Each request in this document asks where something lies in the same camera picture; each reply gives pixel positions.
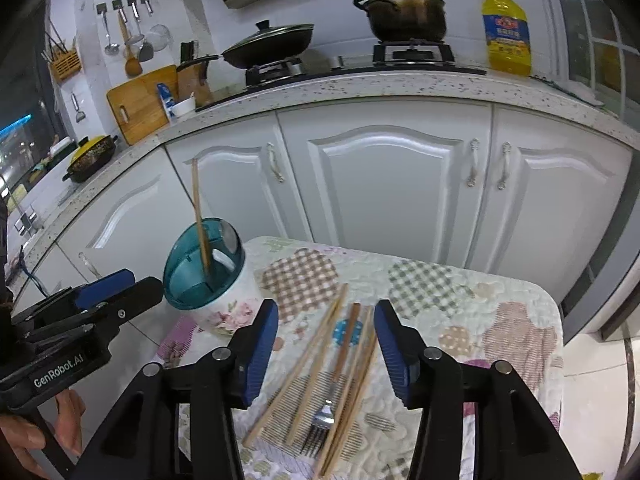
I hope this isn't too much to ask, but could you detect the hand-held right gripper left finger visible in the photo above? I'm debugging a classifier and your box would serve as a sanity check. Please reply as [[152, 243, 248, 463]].
[[67, 299, 280, 480]]

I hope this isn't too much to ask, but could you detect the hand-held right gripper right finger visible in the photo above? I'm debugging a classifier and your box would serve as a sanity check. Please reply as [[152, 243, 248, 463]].
[[374, 299, 583, 480]]

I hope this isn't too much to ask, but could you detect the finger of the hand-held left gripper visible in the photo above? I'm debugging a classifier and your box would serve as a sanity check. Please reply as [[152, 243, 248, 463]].
[[10, 269, 137, 328], [22, 276, 165, 344]]

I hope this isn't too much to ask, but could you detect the dark brown wooden chopstick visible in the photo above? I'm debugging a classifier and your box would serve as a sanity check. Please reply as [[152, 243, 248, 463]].
[[327, 302, 362, 386]]

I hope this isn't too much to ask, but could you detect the floral utensil holder teal rim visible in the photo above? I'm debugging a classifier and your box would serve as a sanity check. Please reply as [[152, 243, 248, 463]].
[[162, 217, 262, 337]]

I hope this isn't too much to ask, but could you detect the white ceramic spoon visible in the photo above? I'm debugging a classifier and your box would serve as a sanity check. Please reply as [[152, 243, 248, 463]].
[[211, 248, 237, 273]]

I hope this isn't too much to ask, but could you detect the metal fork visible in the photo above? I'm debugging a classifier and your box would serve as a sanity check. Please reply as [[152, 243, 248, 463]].
[[299, 397, 337, 460]]

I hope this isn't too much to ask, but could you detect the person's left hand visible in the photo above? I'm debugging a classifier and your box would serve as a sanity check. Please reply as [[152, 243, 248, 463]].
[[0, 389, 87, 478]]

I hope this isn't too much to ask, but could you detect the patchwork quilted cloth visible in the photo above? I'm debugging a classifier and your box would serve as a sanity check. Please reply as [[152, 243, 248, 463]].
[[155, 235, 565, 480]]

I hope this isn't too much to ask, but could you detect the metal faucet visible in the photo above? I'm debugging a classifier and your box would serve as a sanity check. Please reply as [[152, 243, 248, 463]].
[[12, 195, 41, 236]]

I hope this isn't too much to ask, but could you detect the yellow lidded casserole pan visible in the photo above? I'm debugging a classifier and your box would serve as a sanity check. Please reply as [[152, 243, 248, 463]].
[[61, 134, 120, 183]]

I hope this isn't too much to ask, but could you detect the slotted wooden cutting board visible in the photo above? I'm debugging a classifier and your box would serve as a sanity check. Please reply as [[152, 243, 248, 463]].
[[106, 82, 172, 147]]

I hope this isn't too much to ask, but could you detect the dark window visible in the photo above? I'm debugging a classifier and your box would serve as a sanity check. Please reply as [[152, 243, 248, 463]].
[[0, 0, 66, 196]]

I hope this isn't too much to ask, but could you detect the blue white carton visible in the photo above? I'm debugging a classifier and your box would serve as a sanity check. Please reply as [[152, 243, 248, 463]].
[[156, 82, 177, 120]]

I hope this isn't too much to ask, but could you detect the plain wooden cutting board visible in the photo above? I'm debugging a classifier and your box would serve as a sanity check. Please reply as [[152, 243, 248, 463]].
[[135, 64, 180, 111]]

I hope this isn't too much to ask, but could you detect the wooden knife block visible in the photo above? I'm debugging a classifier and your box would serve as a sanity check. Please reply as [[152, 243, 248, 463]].
[[176, 40, 213, 107]]

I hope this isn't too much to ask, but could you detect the wooden spatula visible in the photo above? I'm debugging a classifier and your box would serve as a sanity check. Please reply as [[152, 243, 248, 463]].
[[117, 10, 143, 78]]

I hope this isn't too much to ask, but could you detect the metal turner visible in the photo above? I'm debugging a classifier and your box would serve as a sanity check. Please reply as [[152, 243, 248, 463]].
[[131, 7, 155, 63]]

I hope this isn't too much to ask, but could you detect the metal ladle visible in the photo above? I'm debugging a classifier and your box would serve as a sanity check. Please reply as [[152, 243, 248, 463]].
[[102, 10, 121, 56]]

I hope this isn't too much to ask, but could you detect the mesh strainer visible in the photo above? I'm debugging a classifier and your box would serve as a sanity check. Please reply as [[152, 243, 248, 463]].
[[146, 7, 172, 53]]

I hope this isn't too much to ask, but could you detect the black wok with lid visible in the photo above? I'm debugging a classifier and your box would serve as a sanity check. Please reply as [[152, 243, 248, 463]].
[[176, 20, 316, 72]]

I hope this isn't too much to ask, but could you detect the black gas stove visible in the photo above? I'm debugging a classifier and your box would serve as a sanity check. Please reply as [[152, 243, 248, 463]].
[[195, 42, 488, 111]]

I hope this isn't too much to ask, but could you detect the yellow oil bottle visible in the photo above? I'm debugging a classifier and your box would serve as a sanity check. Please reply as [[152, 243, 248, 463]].
[[481, 0, 532, 77]]

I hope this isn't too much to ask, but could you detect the black lidded stockpot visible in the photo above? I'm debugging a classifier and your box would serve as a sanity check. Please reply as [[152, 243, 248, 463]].
[[352, 0, 448, 43]]

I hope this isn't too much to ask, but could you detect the white framed glass door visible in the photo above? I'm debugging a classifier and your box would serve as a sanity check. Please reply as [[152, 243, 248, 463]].
[[542, 0, 640, 111]]

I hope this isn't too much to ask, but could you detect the metal cabinet handle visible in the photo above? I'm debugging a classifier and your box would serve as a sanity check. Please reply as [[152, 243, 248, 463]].
[[496, 142, 512, 191], [266, 142, 285, 184], [77, 252, 101, 278], [466, 139, 480, 188]]

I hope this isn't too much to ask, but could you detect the blue cable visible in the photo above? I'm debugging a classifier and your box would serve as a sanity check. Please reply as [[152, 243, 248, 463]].
[[20, 247, 51, 296]]

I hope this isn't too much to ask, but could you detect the bamboo wall chopstick holder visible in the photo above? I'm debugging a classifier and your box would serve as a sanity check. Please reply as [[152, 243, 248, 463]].
[[40, 30, 82, 82]]

